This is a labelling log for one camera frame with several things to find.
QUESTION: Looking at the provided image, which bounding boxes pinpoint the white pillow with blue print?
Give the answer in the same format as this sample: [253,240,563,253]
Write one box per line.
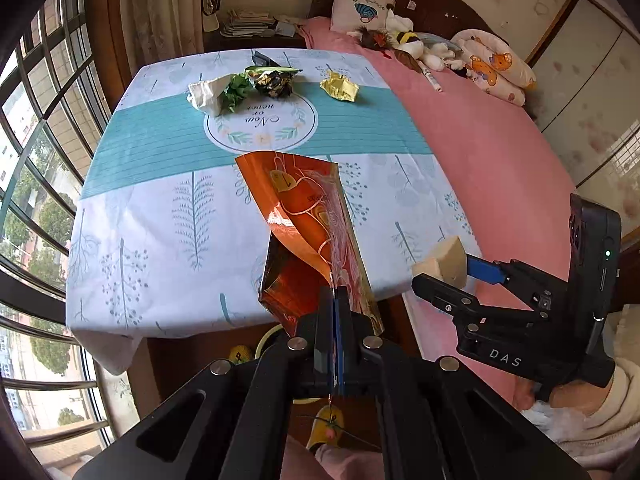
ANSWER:
[330,0,396,33]

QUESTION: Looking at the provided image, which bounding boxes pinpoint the dark wooden nightstand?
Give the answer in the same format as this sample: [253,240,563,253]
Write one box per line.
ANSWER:
[202,25,308,54]

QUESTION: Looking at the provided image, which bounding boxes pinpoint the green leafy vegetable scraps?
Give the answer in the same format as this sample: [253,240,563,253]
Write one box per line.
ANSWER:
[220,74,258,113]

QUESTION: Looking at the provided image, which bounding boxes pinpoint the white plush toy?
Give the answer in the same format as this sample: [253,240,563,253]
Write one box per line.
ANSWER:
[386,9,415,32]
[422,42,466,71]

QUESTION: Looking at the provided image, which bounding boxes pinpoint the blue tree-print tablecloth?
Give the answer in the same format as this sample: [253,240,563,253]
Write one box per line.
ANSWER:
[65,49,483,376]

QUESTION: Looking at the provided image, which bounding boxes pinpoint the black and gold wrapper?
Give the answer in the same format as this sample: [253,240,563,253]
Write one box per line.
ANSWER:
[254,70,296,98]

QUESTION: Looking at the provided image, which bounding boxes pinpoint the person's right leg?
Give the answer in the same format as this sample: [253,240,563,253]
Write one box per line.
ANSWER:
[315,445,383,480]

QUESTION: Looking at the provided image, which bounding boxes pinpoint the floral beige curtain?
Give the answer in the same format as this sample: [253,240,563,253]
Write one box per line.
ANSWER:
[117,0,206,61]

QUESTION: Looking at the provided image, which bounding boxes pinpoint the white marker pen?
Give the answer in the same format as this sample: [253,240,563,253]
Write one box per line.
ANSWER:
[419,67,445,94]

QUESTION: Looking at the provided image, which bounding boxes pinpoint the beige foam wedge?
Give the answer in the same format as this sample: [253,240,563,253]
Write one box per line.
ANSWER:
[412,236,468,288]

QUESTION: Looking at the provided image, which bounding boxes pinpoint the yellow wrapper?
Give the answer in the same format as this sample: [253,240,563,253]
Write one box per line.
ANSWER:
[320,72,361,102]

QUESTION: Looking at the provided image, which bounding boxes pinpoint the stack of papers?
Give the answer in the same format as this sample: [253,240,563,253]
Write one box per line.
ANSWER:
[220,7,278,38]

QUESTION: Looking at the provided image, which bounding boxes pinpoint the barred window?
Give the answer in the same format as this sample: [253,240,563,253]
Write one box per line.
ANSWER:
[0,0,118,466]

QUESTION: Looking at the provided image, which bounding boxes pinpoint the green wrapper strip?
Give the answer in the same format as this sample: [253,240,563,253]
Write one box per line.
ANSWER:
[244,64,304,76]

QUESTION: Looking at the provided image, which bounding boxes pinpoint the brown feather toy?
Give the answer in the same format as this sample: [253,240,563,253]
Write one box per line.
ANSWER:
[349,27,398,51]

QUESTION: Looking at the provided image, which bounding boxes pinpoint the white paper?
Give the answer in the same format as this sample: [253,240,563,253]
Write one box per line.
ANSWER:
[186,76,232,117]

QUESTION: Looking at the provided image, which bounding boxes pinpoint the round yellow-rimmed waste bin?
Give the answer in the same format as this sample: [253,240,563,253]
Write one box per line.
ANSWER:
[255,324,321,406]

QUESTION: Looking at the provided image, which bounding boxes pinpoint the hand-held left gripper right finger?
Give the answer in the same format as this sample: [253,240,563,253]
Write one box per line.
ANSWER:
[336,286,592,480]

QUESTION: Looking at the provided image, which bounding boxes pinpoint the person's right hand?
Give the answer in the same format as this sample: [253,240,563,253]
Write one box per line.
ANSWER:
[542,384,610,414]

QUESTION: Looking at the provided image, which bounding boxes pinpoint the floral wardrobe door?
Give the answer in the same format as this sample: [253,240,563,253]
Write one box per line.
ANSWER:
[527,0,640,201]

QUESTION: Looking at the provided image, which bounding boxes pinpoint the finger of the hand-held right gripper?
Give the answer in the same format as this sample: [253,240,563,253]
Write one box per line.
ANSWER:
[466,255,568,311]
[411,272,501,333]

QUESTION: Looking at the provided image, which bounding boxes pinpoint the bear print pillow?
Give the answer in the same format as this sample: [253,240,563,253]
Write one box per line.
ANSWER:
[450,29,537,107]

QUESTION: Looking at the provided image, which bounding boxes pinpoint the orange foil snack bag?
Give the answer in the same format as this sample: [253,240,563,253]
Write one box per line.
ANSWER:
[235,151,385,338]

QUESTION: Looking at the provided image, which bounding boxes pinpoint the bee plush toy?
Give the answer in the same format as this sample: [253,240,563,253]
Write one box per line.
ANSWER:
[394,30,426,58]

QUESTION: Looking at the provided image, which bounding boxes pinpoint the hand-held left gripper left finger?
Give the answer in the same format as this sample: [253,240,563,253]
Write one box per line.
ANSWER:
[87,287,337,480]

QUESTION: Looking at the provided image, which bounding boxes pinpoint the pink bed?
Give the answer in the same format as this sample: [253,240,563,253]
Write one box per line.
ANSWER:
[300,17,581,411]

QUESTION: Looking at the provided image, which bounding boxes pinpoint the person's right forearm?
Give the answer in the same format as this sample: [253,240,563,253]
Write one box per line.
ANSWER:
[520,350,640,467]

